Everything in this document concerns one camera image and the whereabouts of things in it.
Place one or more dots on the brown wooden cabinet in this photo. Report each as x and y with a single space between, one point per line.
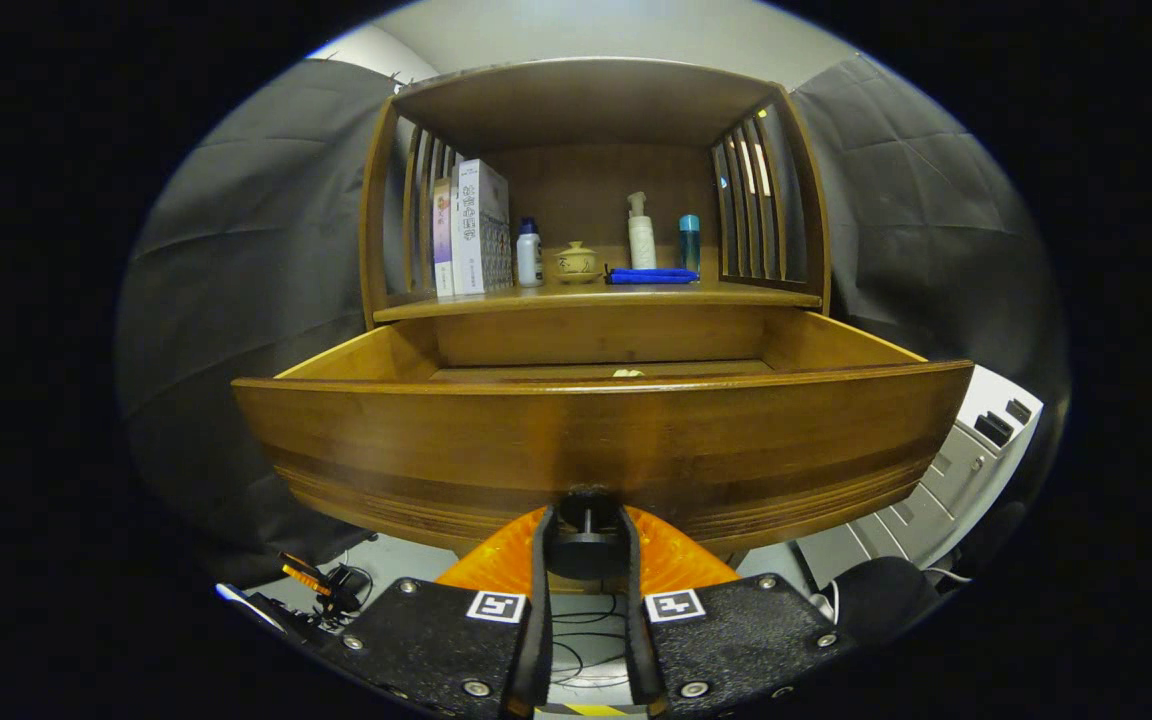
586 190

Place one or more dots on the thick white book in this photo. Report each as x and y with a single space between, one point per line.
476 230

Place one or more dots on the white drawer unit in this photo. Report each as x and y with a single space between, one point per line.
946 480

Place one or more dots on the clear blue bottle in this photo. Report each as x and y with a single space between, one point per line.
689 245

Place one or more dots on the thin purple book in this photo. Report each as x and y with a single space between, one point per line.
443 240

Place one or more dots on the wooden countertop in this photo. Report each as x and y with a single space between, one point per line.
586 298

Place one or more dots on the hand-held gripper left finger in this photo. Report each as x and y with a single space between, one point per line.
456 640

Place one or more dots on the brown wooden drawer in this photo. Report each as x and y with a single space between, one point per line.
536 440

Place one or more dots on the white bottle blue cap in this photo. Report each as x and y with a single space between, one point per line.
529 260

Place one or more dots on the yellow lidded teacup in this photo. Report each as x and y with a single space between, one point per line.
577 263

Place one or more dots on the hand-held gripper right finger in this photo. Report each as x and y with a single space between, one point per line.
726 640

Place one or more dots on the orange black tool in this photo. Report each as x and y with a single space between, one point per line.
301 575

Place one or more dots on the cream pump bottle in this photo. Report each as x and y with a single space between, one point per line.
642 240

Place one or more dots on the folded blue cloth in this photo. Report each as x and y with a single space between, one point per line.
651 276

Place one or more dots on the black power adapter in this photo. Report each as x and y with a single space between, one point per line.
344 590

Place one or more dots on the black backdrop cloth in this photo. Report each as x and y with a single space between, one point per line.
236 300

